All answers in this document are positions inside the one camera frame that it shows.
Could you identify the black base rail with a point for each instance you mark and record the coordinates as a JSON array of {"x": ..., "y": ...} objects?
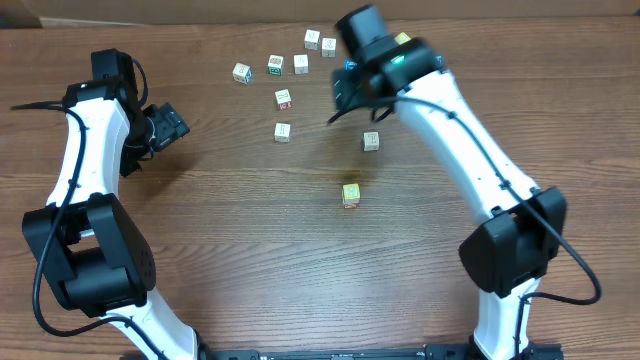
[{"x": 340, "y": 355}]

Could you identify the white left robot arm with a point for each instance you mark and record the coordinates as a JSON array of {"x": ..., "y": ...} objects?
[{"x": 94, "y": 266}]

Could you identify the cardboard backdrop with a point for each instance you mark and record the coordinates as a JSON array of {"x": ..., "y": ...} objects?
[{"x": 33, "y": 13}]

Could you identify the wooden block red letter U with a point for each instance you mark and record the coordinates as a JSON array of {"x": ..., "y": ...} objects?
[{"x": 282, "y": 132}]

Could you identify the wooden block blue side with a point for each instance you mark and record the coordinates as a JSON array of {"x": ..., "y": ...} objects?
[{"x": 301, "y": 64}]

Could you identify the wooden block yellow top far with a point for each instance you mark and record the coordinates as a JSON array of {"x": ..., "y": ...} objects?
[{"x": 402, "y": 38}]

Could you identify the wooden block green letter B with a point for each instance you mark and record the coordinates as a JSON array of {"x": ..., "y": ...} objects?
[{"x": 275, "y": 65}]

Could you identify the plain wooden block far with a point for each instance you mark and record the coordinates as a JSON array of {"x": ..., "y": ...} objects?
[{"x": 312, "y": 39}]

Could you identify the wooden block letter T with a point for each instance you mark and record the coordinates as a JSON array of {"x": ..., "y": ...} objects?
[{"x": 371, "y": 141}]

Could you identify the wooden block umbrella picture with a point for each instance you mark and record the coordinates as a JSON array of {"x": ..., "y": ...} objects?
[{"x": 328, "y": 47}]

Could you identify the wooden block blue top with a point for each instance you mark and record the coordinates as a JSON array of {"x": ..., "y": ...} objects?
[{"x": 350, "y": 65}]

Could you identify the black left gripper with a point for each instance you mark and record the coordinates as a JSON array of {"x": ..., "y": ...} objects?
[{"x": 170, "y": 126}]

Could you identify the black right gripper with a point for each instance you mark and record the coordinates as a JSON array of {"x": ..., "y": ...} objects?
[{"x": 341, "y": 87}]

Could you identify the wooden block red number 13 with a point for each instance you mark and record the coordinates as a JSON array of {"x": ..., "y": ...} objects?
[{"x": 283, "y": 99}]

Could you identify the wooden block yellow letter S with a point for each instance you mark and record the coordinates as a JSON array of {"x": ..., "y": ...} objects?
[{"x": 351, "y": 193}]

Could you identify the wooden block car picture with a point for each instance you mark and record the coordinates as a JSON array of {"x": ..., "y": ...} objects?
[{"x": 242, "y": 73}]

